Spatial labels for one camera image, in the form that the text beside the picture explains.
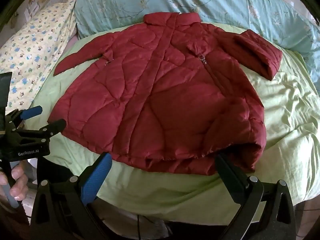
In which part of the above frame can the teal floral quilt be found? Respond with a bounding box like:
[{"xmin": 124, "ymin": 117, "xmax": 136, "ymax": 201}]
[{"xmin": 74, "ymin": 0, "xmax": 320, "ymax": 80}]

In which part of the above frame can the light green blanket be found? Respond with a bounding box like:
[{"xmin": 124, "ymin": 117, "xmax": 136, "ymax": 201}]
[{"xmin": 24, "ymin": 22, "xmax": 320, "ymax": 227}]

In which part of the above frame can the red quilted jacket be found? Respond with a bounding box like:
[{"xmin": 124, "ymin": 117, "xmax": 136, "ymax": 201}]
[{"xmin": 47, "ymin": 12, "xmax": 283, "ymax": 176}]

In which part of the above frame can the yellow printed pillow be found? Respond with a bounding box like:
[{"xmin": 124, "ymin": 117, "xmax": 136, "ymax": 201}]
[{"xmin": 0, "ymin": 0, "xmax": 78, "ymax": 110}]

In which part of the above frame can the person's left hand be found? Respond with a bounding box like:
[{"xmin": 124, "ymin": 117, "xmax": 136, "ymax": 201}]
[{"xmin": 0, "ymin": 160, "xmax": 29, "ymax": 202}]

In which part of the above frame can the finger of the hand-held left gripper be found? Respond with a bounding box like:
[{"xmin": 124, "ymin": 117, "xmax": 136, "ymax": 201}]
[
  {"xmin": 5, "ymin": 106, "xmax": 43, "ymax": 130},
  {"xmin": 15, "ymin": 119, "xmax": 67, "ymax": 143}
]

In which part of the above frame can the pink bed sheet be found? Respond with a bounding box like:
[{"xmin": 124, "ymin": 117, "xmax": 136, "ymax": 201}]
[{"xmin": 67, "ymin": 29, "xmax": 80, "ymax": 51}]

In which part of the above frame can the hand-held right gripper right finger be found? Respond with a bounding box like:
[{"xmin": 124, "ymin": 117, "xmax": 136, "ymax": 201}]
[{"xmin": 215, "ymin": 152, "xmax": 299, "ymax": 240}]

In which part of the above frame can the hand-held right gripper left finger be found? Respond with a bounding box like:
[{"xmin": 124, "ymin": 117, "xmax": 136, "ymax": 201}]
[{"xmin": 30, "ymin": 152, "xmax": 113, "ymax": 240}]

